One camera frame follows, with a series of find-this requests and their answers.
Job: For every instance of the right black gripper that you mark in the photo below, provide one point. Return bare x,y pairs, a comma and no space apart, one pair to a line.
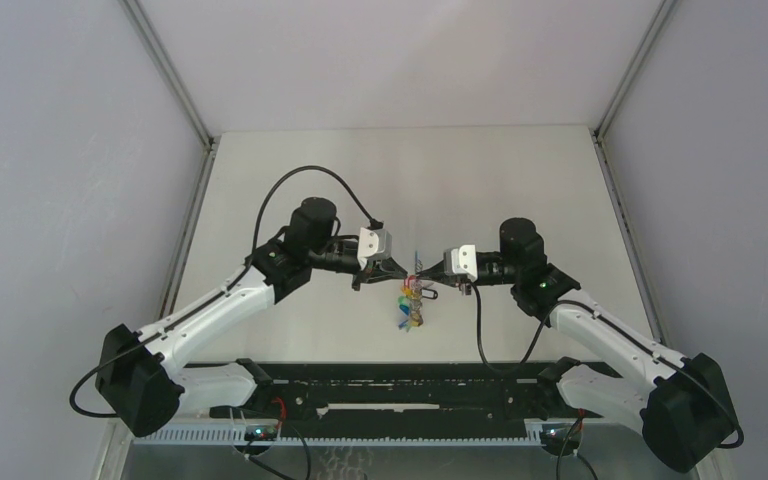
437,271

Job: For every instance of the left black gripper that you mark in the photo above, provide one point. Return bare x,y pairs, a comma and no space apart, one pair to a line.
378,271

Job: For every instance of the metal key organizer ring plate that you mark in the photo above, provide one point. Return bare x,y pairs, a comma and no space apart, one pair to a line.
412,310

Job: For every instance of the key with red tag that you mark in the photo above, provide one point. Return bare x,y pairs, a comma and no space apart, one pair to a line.
412,288

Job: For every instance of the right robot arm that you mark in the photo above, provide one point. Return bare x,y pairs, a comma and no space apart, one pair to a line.
680,406

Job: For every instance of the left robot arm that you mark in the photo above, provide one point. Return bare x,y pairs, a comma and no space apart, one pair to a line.
144,375

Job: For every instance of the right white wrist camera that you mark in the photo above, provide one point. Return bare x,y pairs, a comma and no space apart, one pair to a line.
461,262

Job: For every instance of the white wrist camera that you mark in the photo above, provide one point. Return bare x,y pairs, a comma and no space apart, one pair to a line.
374,245
461,262

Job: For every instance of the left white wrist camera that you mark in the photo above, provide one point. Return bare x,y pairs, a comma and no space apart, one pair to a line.
374,245

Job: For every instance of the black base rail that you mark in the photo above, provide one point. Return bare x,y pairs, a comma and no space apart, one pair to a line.
377,399

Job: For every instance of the white cable duct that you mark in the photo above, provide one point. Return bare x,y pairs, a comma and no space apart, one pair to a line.
534,434

